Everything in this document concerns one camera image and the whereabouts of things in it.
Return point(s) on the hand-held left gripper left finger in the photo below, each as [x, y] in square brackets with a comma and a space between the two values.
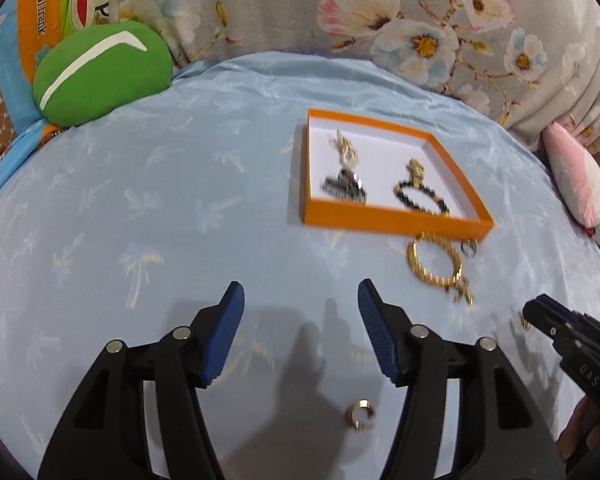
[225, 330]

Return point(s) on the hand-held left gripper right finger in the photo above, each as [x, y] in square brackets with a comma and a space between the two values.
[376, 330]

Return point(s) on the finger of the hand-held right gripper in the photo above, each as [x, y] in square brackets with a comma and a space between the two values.
[545, 327]
[560, 317]

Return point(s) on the gold hoop earring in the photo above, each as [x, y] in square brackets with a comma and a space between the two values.
[352, 416]
[525, 322]

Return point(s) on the gold braided bangle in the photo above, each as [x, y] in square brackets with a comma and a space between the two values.
[420, 270]

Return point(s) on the orange jewelry box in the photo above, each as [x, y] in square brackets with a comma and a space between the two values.
[380, 220]

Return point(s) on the person's right hand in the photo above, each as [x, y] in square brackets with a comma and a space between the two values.
[580, 435]

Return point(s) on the pink printed pillow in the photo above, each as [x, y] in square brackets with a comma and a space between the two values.
[575, 175]

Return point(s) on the silver metal watch band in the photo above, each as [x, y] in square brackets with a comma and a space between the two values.
[342, 185]

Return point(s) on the green pillow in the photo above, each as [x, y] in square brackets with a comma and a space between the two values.
[105, 75]

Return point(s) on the grey floral blanket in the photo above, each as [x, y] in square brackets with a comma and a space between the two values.
[290, 5]

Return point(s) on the cartoon printed blanket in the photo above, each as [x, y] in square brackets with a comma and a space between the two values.
[30, 35]

